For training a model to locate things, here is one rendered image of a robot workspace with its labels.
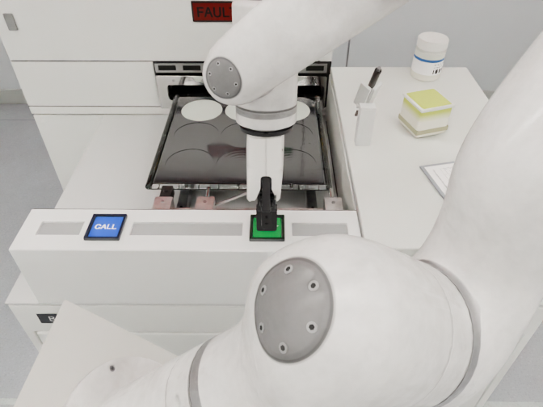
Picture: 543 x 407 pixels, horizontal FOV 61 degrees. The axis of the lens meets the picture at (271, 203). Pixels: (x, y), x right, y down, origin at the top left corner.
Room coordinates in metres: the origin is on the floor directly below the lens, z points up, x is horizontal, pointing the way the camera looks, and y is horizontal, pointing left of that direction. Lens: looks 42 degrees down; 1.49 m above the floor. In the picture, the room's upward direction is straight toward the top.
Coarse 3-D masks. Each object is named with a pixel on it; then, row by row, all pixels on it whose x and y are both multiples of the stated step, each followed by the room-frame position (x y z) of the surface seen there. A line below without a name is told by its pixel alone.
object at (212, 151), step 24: (192, 120) 0.94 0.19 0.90; (216, 120) 0.94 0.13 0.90; (312, 120) 0.94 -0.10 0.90; (168, 144) 0.84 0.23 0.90; (192, 144) 0.85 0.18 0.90; (216, 144) 0.84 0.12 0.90; (240, 144) 0.85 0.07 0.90; (288, 144) 0.85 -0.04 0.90; (312, 144) 0.84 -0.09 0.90; (168, 168) 0.76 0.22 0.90; (192, 168) 0.76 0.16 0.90; (216, 168) 0.76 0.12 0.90; (240, 168) 0.76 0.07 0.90; (288, 168) 0.76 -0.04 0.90; (312, 168) 0.76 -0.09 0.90
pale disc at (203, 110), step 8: (192, 104) 1.02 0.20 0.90; (200, 104) 1.02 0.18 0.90; (208, 104) 1.02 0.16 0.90; (216, 104) 1.02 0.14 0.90; (184, 112) 0.98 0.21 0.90; (192, 112) 0.98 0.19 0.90; (200, 112) 0.98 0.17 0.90; (208, 112) 0.98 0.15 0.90; (216, 112) 0.98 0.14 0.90; (200, 120) 0.94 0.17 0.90
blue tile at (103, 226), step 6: (96, 222) 0.53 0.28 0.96; (102, 222) 0.53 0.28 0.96; (108, 222) 0.53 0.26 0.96; (114, 222) 0.53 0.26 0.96; (120, 222) 0.53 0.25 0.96; (96, 228) 0.52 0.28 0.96; (102, 228) 0.52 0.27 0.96; (108, 228) 0.52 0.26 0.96; (114, 228) 0.52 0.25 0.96; (90, 234) 0.50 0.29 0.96; (96, 234) 0.50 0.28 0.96; (102, 234) 0.50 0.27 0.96; (108, 234) 0.50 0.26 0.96; (114, 234) 0.50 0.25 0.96
